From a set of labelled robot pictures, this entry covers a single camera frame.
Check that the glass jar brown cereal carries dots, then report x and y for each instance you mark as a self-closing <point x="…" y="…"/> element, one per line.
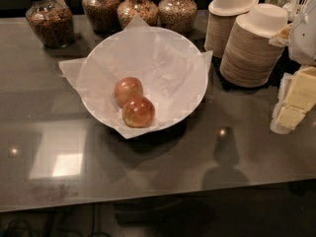
<point x="102" y="14"/>

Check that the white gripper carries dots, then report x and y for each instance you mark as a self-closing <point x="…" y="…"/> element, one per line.
<point x="304" y="41"/>

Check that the rear stack paper bowls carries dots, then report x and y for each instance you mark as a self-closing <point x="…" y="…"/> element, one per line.
<point x="221" y="17"/>

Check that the stack paper bowls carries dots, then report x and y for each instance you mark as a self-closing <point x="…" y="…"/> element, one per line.
<point x="249" y="59"/>
<point x="221" y="17"/>

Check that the red apple rear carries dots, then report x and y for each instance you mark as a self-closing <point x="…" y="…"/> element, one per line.
<point x="126" y="88"/>

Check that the white bowl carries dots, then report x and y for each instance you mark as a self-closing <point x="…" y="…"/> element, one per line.
<point x="184" y="93"/>

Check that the glass jar round cereal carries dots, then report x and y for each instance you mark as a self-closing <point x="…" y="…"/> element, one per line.
<point x="178" y="15"/>

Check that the front stack paper bowls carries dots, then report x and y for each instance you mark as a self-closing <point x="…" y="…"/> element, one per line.
<point x="249" y="59"/>

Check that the white paper liner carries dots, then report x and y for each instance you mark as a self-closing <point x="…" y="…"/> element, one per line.
<point x="154" y="60"/>

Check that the red apple front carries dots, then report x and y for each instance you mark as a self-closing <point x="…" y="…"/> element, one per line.
<point x="138" y="112"/>

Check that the glass jar colourful cereal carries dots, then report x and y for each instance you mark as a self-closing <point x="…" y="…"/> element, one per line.
<point x="145" y="9"/>

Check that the red apple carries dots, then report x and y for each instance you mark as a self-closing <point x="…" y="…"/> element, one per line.
<point x="126" y="88"/>
<point x="138" y="112"/>

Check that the glass jar dark granola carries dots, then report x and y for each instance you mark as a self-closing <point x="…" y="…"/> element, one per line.
<point x="52" y="22"/>

